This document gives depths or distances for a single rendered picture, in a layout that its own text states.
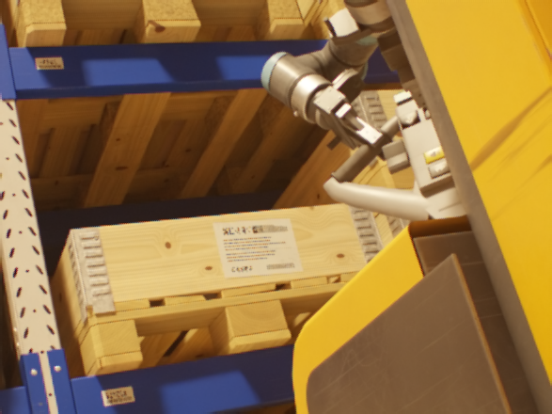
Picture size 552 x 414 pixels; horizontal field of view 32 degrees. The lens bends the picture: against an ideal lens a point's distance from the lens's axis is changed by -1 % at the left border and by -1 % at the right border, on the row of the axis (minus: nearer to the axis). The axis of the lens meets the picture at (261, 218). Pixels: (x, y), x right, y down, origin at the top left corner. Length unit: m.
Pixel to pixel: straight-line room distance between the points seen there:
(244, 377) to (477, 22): 1.57
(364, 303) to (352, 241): 1.54
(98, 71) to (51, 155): 0.85
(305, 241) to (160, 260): 0.39
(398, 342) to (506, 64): 0.28
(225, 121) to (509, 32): 2.40
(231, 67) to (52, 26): 0.51
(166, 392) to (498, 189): 1.50
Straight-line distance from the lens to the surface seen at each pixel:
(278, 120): 3.28
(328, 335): 1.06
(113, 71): 2.61
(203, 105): 3.27
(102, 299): 2.23
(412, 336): 0.91
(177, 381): 2.27
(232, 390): 2.30
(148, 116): 3.04
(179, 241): 2.34
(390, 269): 0.92
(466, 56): 0.89
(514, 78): 0.83
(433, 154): 1.74
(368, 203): 1.75
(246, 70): 2.74
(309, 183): 3.06
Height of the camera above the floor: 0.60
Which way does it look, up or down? 22 degrees up
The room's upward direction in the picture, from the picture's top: 16 degrees counter-clockwise
